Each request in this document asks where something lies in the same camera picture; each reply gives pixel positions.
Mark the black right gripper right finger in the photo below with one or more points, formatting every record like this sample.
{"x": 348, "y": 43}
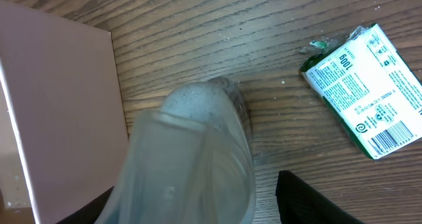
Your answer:
{"x": 299, "y": 203}

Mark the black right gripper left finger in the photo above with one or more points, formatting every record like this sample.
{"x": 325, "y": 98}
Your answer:
{"x": 90, "y": 212}

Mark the clear spray bottle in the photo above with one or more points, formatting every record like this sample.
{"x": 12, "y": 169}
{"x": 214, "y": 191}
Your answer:
{"x": 188, "y": 161}

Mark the white green soap packet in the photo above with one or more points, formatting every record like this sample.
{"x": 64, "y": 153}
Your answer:
{"x": 370, "y": 88}

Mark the white cardboard box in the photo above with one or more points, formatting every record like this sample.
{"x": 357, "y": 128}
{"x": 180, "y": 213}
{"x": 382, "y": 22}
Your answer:
{"x": 61, "y": 87}

